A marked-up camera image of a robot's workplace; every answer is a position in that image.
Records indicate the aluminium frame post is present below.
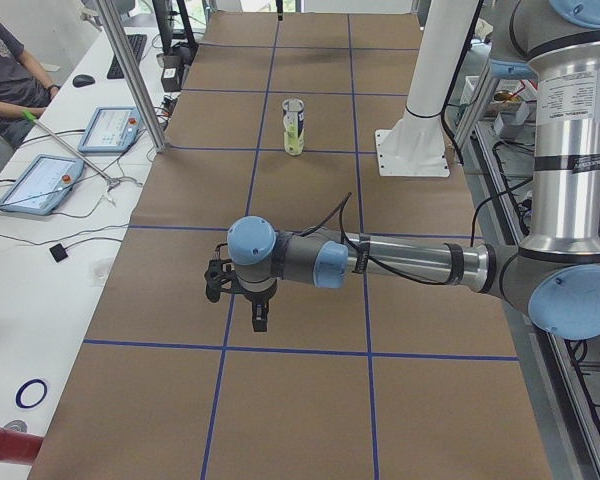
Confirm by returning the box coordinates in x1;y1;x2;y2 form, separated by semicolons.
95;0;166;153

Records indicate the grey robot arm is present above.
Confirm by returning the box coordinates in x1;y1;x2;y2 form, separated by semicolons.
227;1;600;340

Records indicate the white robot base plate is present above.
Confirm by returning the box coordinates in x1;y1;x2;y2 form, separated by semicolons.
375;0;480;178

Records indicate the small black square puck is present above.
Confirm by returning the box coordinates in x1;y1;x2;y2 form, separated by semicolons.
49;243;68;263

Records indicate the blue tape ring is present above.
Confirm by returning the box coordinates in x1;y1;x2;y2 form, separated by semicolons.
15;378;49;410

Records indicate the near blue teach pendant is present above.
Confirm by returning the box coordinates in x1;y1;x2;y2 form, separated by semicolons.
0;154;85;216

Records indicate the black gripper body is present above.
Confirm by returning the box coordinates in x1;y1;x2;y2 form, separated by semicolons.
243;288;277;305

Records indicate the metal reach stick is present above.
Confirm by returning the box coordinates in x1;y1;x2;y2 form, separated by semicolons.
22;109;144;191

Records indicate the black power box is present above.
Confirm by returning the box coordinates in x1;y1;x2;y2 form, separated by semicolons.
161;55;184;93

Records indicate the black keyboard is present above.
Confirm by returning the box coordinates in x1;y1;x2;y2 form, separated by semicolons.
106;33;149;80

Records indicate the far blue teach pendant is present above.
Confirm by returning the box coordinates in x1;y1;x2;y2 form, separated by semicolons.
78;106;142;155

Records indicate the black monitor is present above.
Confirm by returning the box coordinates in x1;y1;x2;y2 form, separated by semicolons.
152;0;198;66

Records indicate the white blue tennis ball can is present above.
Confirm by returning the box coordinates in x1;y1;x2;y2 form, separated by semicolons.
282;98;305;156

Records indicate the blue teach pendant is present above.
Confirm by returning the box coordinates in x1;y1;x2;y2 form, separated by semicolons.
78;106;142;155
0;154;85;216

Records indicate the red cylinder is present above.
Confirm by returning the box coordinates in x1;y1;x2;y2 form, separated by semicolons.
0;427;44;465

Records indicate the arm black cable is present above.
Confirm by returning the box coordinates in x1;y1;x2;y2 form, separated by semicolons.
299;191;531;286

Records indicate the seated person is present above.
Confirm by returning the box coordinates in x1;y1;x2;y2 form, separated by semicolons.
0;22;60;149

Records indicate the black computer mouse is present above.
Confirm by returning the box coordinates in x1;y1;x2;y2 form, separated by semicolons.
72;74;95;88

